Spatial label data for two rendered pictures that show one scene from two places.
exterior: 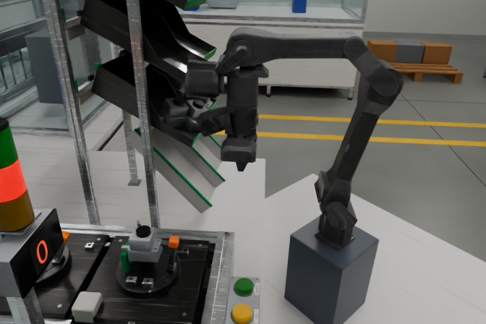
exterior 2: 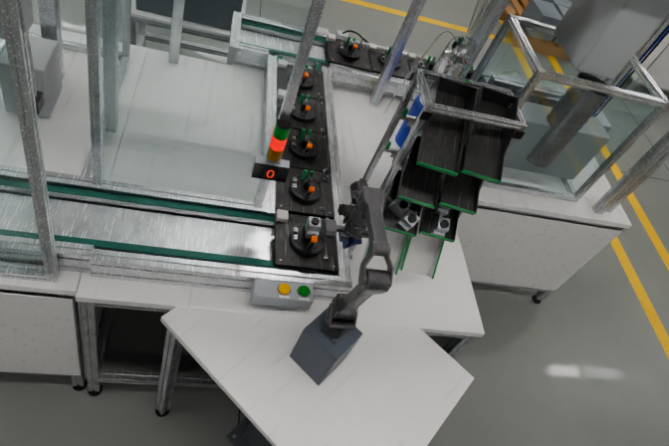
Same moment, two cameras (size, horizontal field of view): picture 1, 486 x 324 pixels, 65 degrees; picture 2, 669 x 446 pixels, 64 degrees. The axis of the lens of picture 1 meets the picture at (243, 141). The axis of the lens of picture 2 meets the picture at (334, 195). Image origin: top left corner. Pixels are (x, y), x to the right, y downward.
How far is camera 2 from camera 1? 132 cm
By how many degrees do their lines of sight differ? 55
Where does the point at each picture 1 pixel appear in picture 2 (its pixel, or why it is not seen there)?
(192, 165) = (398, 247)
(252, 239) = (366, 315)
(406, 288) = (335, 423)
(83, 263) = (310, 209)
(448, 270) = not seen: outside the picture
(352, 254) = (318, 337)
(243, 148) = (325, 227)
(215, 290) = (301, 277)
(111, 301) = (285, 226)
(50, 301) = (283, 201)
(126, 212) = not seen: hidden behind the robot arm
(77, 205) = not seen: hidden behind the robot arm
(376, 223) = (410, 422)
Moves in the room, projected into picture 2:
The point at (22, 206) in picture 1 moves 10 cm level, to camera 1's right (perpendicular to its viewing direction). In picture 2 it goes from (273, 154) to (274, 176)
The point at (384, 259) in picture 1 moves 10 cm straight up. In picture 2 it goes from (363, 415) to (374, 404)
